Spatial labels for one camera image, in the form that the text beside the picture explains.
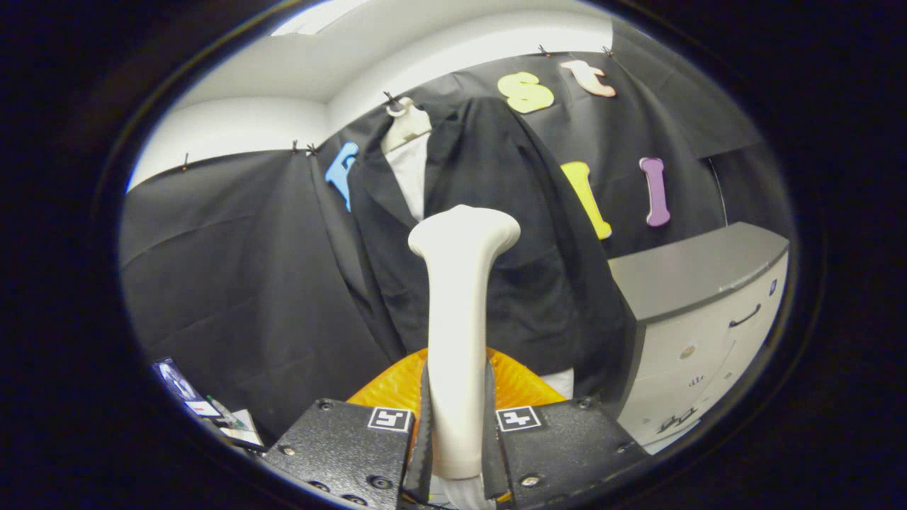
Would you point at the white paper sheet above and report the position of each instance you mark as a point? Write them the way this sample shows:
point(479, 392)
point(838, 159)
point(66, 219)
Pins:
point(244, 428)

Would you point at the black jacket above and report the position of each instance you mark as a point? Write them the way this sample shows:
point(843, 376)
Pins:
point(531, 283)

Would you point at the ceiling light panel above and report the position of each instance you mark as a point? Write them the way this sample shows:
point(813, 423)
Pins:
point(312, 18)

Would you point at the white garment steamer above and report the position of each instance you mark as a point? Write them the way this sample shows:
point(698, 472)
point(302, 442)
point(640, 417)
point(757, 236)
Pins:
point(460, 319)

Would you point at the white mannequin torso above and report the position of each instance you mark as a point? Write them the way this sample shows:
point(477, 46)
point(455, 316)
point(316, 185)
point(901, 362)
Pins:
point(411, 170)

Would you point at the green marker pen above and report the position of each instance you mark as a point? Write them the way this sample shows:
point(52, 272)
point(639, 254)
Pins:
point(220, 409)

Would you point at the black backdrop cloth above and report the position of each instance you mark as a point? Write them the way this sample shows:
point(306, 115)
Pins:
point(248, 283)

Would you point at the grey cabinet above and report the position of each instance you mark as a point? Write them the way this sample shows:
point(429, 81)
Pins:
point(694, 269)

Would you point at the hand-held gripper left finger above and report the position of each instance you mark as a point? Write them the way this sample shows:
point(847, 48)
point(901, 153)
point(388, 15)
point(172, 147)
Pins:
point(423, 460)

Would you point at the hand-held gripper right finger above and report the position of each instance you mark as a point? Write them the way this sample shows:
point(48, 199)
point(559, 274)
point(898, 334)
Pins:
point(494, 460)

